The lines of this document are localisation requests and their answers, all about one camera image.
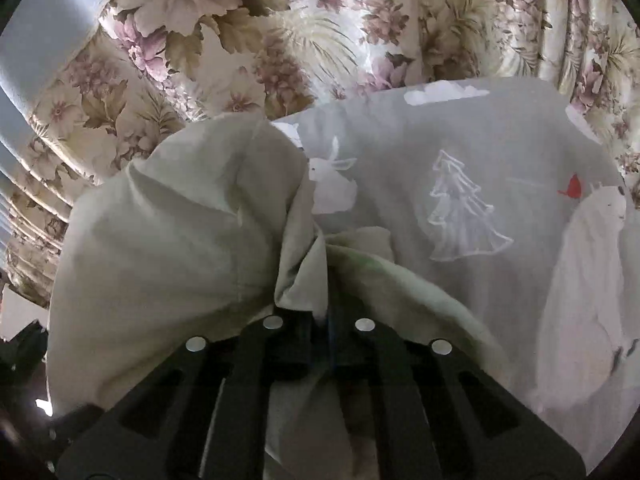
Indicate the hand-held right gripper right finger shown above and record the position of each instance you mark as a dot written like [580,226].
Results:
[350,352]

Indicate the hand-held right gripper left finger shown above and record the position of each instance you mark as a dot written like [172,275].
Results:
[295,345]

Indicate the beige jacket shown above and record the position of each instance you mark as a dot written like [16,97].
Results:
[175,240]

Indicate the grey printed bed sheet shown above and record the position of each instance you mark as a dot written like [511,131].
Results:
[450,135]

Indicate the floral curtain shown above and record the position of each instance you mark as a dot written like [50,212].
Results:
[225,35]

